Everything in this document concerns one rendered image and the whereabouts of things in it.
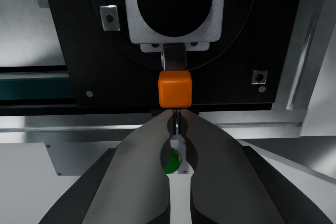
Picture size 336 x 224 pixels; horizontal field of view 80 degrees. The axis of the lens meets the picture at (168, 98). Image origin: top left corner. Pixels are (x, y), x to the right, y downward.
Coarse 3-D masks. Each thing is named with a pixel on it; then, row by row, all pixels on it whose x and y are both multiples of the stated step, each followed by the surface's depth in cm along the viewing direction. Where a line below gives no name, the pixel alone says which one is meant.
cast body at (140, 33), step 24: (144, 0) 8; (168, 0) 8; (192, 0) 8; (216, 0) 9; (144, 24) 9; (168, 24) 8; (192, 24) 8; (216, 24) 9; (144, 48) 13; (192, 48) 13
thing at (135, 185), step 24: (168, 120) 11; (120, 144) 9; (144, 144) 9; (168, 144) 10; (120, 168) 8; (144, 168) 8; (96, 192) 7; (120, 192) 7; (144, 192) 7; (168, 192) 7; (96, 216) 6; (120, 216) 6; (144, 216) 6; (168, 216) 7
